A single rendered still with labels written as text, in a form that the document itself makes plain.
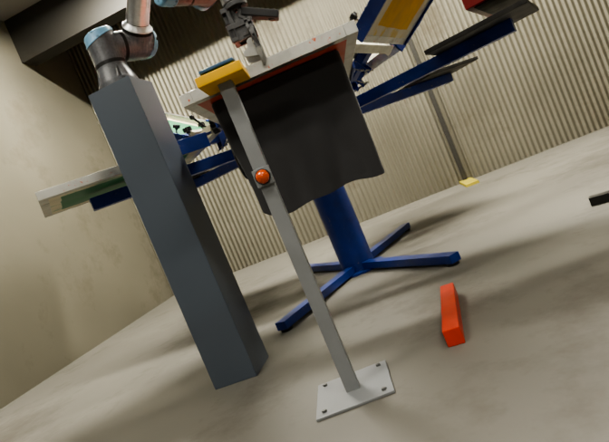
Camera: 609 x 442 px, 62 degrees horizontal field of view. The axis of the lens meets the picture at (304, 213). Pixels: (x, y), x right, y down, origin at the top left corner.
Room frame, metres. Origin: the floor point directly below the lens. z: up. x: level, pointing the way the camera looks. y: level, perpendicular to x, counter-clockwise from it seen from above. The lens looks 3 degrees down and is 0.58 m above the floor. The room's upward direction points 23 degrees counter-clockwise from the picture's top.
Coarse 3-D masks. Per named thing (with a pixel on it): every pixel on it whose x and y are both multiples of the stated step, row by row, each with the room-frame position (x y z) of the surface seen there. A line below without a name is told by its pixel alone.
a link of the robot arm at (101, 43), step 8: (96, 32) 1.90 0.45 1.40; (104, 32) 1.91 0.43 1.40; (112, 32) 1.95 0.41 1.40; (120, 32) 1.97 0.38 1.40; (88, 40) 1.91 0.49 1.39; (96, 40) 1.90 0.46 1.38; (104, 40) 1.91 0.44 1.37; (112, 40) 1.93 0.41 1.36; (120, 40) 1.95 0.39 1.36; (88, 48) 1.92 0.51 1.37; (96, 48) 1.90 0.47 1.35; (104, 48) 1.90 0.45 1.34; (112, 48) 1.92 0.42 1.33; (120, 48) 1.94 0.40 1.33; (128, 48) 1.97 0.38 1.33; (96, 56) 1.91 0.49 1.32; (104, 56) 1.90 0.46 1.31; (112, 56) 1.91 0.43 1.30; (120, 56) 1.93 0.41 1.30; (128, 56) 1.99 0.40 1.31; (96, 64) 1.92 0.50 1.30
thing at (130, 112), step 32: (96, 96) 1.88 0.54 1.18; (128, 96) 1.86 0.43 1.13; (128, 128) 1.87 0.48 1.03; (160, 128) 1.93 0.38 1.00; (128, 160) 1.88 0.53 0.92; (160, 160) 1.86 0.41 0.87; (160, 192) 1.87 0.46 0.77; (192, 192) 1.97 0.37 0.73; (160, 224) 1.88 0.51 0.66; (192, 224) 1.86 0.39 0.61; (160, 256) 1.89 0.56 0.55; (192, 256) 1.86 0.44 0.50; (224, 256) 2.01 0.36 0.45; (192, 288) 1.87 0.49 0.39; (224, 288) 1.89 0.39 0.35; (192, 320) 1.88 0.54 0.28; (224, 320) 1.86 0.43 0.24; (224, 352) 1.87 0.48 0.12; (256, 352) 1.93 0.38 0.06; (224, 384) 1.88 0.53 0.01
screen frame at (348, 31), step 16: (336, 32) 1.54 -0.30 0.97; (352, 32) 1.54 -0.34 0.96; (288, 48) 1.55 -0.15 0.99; (304, 48) 1.55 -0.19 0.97; (320, 48) 1.55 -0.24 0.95; (352, 48) 1.72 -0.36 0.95; (256, 64) 1.56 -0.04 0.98; (272, 64) 1.56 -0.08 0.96; (192, 96) 1.58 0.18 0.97; (208, 96) 1.57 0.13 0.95; (208, 112) 1.79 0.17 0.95
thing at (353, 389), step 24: (216, 72) 1.33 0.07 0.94; (240, 72) 1.35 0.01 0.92; (240, 120) 1.37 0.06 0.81; (264, 168) 1.36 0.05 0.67; (264, 192) 1.38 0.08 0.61; (288, 216) 1.38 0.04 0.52; (288, 240) 1.37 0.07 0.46; (312, 288) 1.37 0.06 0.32; (336, 336) 1.37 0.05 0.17; (336, 360) 1.38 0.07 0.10; (384, 360) 1.49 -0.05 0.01; (336, 384) 1.46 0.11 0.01; (360, 384) 1.39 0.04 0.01; (384, 384) 1.33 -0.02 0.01; (336, 408) 1.31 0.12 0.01
